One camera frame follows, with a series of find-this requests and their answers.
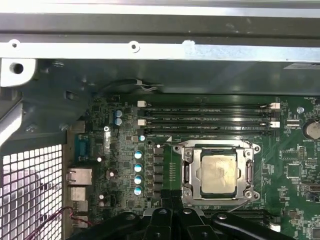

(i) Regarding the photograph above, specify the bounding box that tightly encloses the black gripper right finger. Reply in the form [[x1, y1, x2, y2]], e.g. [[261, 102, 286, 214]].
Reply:
[[171, 189, 294, 240]]

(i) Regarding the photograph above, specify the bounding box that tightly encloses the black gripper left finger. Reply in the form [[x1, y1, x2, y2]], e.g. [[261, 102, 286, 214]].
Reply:
[[71, 189, 174, 240]]

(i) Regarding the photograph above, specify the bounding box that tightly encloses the metal socket cover frame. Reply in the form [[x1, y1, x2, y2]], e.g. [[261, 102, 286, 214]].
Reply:
[[183, 144, 255, 201]]

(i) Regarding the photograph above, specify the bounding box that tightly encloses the silver square CPU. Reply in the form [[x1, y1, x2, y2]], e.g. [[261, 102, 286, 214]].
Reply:
[[199, 153, 238, 195]]

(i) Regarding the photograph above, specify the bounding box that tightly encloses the black-clipped RAM slot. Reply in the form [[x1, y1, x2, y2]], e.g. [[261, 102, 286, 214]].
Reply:
[[138, 127, 273, 137], [137, 109, 281, 119], [203, 208, 274, 218]]

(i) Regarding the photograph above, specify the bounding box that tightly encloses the white-clipped RAM slot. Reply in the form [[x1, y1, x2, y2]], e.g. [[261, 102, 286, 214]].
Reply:
[[137, 118, 281, 129], [137, 100, 281, 111], [214, 216, 282, 232]]

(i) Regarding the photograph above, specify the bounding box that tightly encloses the CPU socket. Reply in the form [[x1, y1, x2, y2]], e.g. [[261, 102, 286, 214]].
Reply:
[[172, 139, 262, 208]]

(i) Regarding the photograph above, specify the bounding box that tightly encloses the green motherboard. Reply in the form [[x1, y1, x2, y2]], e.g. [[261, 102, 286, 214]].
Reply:
[[67, 93, 320, 240]]

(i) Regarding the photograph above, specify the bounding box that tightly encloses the black open PC case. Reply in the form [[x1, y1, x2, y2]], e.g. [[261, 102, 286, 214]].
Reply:
[[0, 0, 320, 240]]

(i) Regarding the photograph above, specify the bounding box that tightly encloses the round coin battery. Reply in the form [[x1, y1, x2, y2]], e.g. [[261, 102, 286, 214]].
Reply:
[[301, 119, 320, 141]]

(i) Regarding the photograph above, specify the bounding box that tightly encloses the red black twisted wire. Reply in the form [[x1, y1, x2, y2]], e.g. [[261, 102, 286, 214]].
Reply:
[[29, 205, 90, 240]]

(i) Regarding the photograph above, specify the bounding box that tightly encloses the grey wire with connector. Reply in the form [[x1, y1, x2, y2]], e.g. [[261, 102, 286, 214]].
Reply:
[[94, 77, 165, 95]]

